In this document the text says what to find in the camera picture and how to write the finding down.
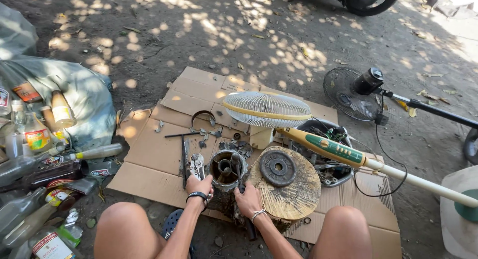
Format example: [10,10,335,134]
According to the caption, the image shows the black handled hammer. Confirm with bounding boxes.
[230,153,259,242]

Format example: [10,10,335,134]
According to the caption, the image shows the grey plastic sack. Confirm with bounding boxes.
[0,2,39,60]
[0,55,117,152]

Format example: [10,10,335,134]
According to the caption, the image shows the grey iron weight plate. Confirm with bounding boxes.
[259,150,299,188]

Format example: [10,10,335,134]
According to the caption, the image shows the black wristband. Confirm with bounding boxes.
[185,191,209,208]

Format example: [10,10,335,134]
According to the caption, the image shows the pale crumpled sheet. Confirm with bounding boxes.
[420,0,478,20]

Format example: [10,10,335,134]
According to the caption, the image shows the person's right leg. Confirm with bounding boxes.
[307,206,374,259]

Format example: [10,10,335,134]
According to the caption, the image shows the white plastic container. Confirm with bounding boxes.
[440,165,478,259]

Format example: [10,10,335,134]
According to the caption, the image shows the silver locking pliers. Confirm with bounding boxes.
[189,153,206,181]

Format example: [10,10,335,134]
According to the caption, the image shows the blue perforated sandal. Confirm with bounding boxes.
[161,208,195,259]

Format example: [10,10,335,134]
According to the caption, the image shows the person's left hand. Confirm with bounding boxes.
[185,174,215,202]

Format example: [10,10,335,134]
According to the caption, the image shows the rusty metal motor housing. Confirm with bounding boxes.
[208,150,249,193]

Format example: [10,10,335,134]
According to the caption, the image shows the round wooden log stump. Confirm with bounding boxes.
[207,146,322,234]

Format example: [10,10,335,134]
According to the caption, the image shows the flattened brown cardboard sheet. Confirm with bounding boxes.
[107,66,403,259]

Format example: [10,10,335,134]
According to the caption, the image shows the black stand fan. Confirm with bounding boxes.
[323,67,478,166]

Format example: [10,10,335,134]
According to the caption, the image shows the person's right hand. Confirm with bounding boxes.
[234,182,264,219]

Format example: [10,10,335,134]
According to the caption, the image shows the person's leg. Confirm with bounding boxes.
[307,206,374,259]
[93,202,167,259]

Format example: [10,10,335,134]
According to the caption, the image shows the black T-handle wrench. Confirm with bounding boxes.
[165,131,201,189]

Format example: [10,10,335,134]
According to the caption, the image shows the cream stand fan green panel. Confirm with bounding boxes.
[223,91,478,209]

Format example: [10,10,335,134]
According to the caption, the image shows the heap of glass bottles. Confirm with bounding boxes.
[0,79,124,259]

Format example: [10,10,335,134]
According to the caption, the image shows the black power cable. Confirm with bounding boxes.
[353,115,409,198]

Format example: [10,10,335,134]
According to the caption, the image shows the grey basin of scrap parts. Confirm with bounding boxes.
[288,118,355,188]

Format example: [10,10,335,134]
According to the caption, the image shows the white string bracelet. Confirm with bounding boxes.
[250,208,267,224]

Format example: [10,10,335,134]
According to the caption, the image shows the pile of metal scrap pieces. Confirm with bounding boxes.
[198,128,255,159]

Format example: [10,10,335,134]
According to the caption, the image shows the curved metal ring band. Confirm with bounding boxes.
[191,110,217,128]

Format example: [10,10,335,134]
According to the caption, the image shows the person's left leg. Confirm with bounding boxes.
[93,202,167,259]

